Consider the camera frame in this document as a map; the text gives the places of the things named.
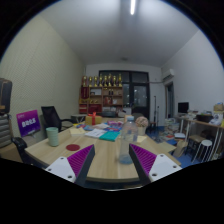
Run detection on black chair armrest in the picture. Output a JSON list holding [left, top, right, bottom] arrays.
[[11, 136, 48, 169]]

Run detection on clear plastic water bottle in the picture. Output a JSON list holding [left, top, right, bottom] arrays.
[[118, 115, 139, 165]]

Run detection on white air conditioner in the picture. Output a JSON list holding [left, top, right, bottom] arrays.
[[161, 68, 176, 81]]

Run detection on ceiling tube light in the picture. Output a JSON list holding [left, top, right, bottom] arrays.
[[129, 0, 137, 16]]

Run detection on blue picture book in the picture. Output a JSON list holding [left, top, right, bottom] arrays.
[[75, 123, 95, 132]]

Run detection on black tripod stand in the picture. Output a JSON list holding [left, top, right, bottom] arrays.
[[153, 95, 161, 131]]

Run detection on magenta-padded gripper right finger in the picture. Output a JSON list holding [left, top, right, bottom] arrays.
[[128, 143, 183, 186]]

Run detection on white book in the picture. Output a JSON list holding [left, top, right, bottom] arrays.
[[84, 127, 108, 139]]

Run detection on grey ribbed suitcase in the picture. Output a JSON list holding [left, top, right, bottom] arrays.
[[0, 113, 14, 149]]

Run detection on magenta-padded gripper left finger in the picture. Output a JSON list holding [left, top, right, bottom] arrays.
[[44, 143, 96, 188]]

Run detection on black computer monitor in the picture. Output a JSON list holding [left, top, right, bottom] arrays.
[[177, 101, 190, 115]]

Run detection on pale green cup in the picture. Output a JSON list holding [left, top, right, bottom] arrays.
[[45, 126, 60, 148]]

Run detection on black framed glass door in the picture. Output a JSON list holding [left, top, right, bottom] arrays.
[[98, 69, 150, 120]]

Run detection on colourful picture book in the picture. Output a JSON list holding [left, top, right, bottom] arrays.
[[106, 120, 124, 132]]

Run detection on black office chair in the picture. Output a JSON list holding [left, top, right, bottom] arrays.
[[40, 105, 76, 134]]

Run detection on purple sign board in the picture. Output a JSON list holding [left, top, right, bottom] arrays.
[[15, 109, 42, 138]]

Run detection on wooden shelf unit with trophies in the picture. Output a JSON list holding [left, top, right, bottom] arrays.
[[78, 73, 124, 115]]

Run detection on yellow notepad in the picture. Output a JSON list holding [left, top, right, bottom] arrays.
[[69, 126, 87, 137], [135, 134, 148, 144]]

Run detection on stack of books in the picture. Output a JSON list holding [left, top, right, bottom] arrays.
[[163, 118, 180, 135]]

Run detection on wooden side desk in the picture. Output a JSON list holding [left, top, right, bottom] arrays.
[[174, 113, 224, 158]]

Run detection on black bag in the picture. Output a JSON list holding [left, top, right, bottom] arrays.
[[0, 78, 14, 116]]

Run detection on teal book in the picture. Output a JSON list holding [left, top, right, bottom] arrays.
[[98, 130, 121, 142]]

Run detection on white round stool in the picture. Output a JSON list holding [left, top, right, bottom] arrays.
[[194, 139, 213, 164]]

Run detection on pink flowers in pot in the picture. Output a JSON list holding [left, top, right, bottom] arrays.
[[134, 115, 150, 136]]

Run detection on flat round red coaster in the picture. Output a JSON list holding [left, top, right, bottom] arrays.
[[65, 143, 81, 152]]

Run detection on yellow gift box red ribbon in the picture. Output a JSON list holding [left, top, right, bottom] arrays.
[[85, 111, 103, 126]]

